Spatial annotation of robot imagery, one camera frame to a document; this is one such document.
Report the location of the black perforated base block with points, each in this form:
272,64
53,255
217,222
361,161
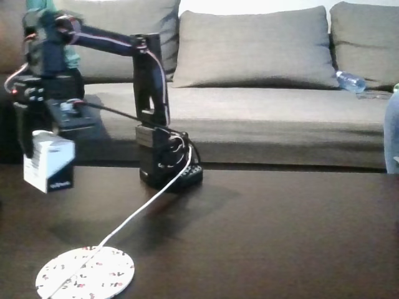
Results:
191,177

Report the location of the black camera board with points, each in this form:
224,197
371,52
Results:
74,120

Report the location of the teal fabric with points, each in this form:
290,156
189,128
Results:
72,57

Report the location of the white and black servo box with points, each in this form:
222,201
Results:
43,162

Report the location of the grey sofa cushion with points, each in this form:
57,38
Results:
255,46
118,15
364,40

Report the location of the clear plastic water bottle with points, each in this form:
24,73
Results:
350,81

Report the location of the person's leg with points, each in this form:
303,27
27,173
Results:
392,134

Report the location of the grey sofa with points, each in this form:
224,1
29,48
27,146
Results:
280,124

